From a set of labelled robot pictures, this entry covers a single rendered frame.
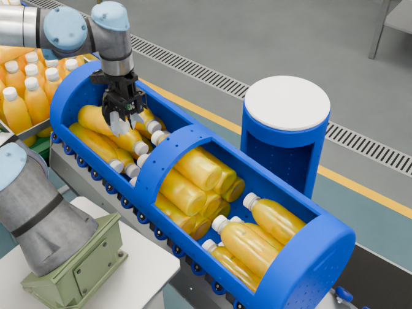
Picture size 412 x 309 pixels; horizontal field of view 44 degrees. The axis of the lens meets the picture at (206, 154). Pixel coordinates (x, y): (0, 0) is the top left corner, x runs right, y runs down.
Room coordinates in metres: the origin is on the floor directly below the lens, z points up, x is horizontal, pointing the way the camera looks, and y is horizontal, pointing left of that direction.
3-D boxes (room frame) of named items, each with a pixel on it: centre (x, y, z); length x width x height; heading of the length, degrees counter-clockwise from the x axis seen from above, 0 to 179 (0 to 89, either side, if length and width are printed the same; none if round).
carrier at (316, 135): (1.31, -0.26, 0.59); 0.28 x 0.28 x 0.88
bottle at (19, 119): (1.26, 0.61, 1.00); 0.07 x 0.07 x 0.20
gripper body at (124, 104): (0.98, 0.20, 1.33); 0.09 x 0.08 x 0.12; 43
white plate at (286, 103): (1.31, -0.26, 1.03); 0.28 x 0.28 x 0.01
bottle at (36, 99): (1.31, 0.55, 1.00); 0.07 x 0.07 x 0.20
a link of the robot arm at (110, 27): (0.99, 0.21, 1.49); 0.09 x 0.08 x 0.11; 109
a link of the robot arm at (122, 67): (0.99, 0.20, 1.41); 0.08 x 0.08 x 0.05
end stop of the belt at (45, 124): (1.34, 0.46, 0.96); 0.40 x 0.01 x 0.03; 133
